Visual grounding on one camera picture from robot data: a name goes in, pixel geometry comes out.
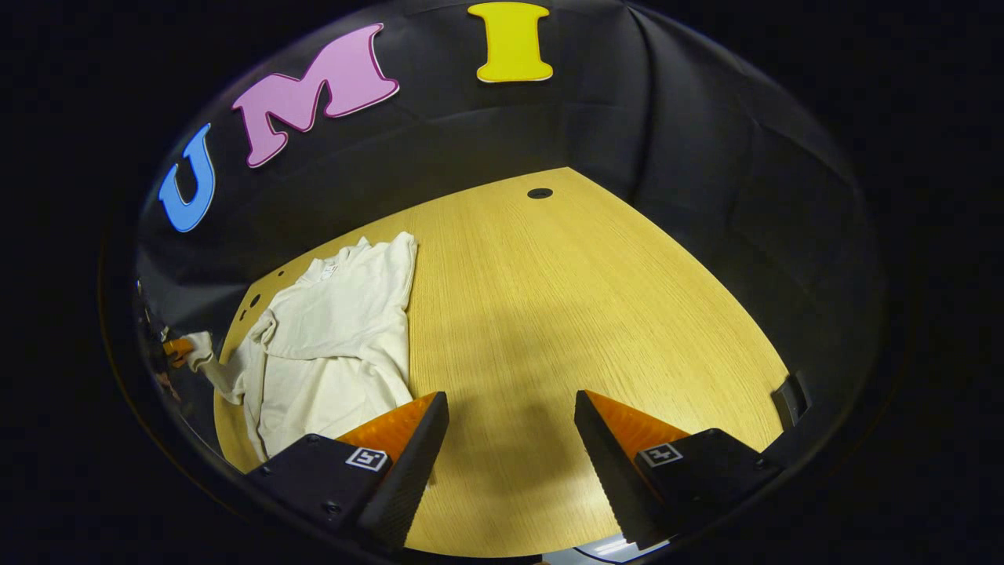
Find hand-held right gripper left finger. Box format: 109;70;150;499
247;391;450;550

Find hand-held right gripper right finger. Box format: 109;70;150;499
574;390;785;550

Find white sweatshirt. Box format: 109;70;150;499
182;231;418;462

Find black backdrop cloth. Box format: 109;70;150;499
133;0;887;440

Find dark bracket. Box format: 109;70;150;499
771;374;810;430

